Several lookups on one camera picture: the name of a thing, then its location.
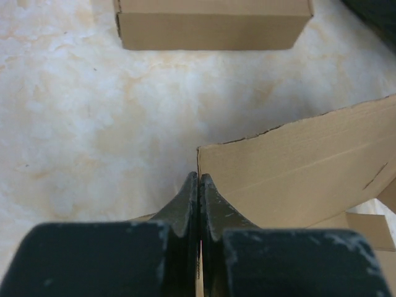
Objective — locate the brown cardboard box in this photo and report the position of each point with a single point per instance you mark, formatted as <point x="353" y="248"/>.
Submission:
<point x="307" y="174"/>
<point x="211" y="25"/>

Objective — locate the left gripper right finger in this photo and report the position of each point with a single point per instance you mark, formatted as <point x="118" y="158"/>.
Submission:
<point x="241" y="259"/>

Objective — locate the black plush flower cushion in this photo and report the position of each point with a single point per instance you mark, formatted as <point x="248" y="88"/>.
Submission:
<point x="378" y="15"/>

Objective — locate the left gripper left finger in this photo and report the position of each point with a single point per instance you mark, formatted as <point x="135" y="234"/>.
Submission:
<point x="156" y="257"/>

